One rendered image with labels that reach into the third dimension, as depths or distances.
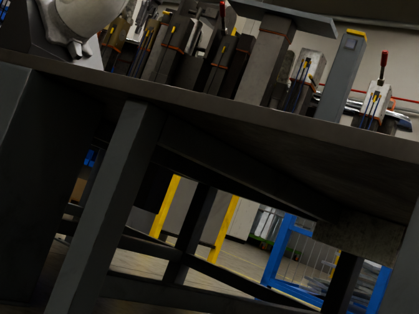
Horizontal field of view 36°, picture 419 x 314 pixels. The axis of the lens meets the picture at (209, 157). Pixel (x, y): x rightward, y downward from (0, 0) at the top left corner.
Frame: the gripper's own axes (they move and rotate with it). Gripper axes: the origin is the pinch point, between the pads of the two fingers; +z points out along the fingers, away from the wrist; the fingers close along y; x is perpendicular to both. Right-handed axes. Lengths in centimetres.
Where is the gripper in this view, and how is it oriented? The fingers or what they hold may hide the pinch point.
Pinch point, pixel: (139, 37)
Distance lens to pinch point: 278.3
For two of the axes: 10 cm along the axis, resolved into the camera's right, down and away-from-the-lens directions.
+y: 3.3, 2.0, 9.2
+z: -3.5, 9.3, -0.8
